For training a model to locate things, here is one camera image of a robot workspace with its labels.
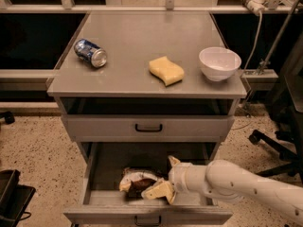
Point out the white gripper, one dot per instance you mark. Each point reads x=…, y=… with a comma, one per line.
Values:
x=177, y=176

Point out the brown chip bag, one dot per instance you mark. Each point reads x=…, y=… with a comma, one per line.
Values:
x=139, y=180

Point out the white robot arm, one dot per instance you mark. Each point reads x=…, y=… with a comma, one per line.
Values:
x=224, y=181

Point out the open grey middle drawer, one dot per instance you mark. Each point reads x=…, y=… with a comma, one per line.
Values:
x=102, y=202

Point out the grey drawer cabinet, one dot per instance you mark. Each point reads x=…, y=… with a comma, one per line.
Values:
x=125, y=85

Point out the closed grey top drawer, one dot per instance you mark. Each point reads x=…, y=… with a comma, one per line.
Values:
x=147, y=128

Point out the yellow sponge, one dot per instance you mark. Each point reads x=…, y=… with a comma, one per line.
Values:
x=168, y=71

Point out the white bowl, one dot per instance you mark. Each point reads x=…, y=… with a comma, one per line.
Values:
x=218, y=63

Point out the blue soda can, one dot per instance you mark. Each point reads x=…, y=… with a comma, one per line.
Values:
x=90, y=52

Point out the black bin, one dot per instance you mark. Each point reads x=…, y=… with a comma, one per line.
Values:
x=14, y=198

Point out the black caster wheel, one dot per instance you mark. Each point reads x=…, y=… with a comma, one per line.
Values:
x=8, y=116

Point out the white power strip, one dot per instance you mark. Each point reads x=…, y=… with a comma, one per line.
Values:
x=255, y=6

